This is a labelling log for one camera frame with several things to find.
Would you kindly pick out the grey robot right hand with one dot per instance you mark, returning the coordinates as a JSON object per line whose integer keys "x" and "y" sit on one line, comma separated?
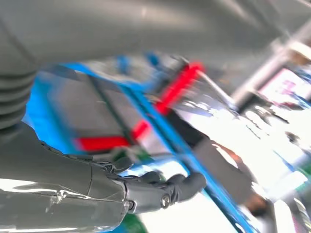
{"x": 48, "y": 180}

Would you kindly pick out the blue metal shelf rack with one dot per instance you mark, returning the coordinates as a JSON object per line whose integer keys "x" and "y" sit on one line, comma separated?
{"x": 41, "y": 122}

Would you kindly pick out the red barrier belt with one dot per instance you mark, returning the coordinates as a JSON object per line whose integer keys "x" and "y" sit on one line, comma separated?
{"x": 180, "y": 86}

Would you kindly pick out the person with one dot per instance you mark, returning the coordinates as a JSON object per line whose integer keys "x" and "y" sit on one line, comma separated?
{"x": 226, "y": 180}

